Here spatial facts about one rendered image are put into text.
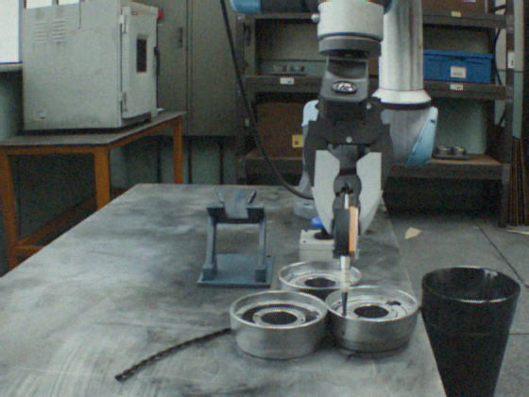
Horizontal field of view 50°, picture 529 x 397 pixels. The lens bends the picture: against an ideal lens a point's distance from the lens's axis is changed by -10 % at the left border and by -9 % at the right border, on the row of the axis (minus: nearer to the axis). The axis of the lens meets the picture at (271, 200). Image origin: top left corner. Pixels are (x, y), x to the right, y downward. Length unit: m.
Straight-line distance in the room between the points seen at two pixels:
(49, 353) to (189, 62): 3.97
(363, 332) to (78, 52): 2.48
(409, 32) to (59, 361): 0.82
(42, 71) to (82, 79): 0.23
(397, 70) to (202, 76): 3.45
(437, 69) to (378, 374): 3.70
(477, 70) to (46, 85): 2.79
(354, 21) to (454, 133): 4.14
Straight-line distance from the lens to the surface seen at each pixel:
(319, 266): 0.82
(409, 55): 1.14
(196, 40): 4.53
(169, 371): 0.63
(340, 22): 0.67
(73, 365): 0.65
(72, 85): 2.98
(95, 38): 2.93
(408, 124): 1.14
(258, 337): 0.63
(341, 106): 0.58
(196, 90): 4.53
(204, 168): 4.83
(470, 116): 4.80
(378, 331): 0.65
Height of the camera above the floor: 1.10
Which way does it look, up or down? 13 degrees down
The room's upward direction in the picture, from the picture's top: straight up
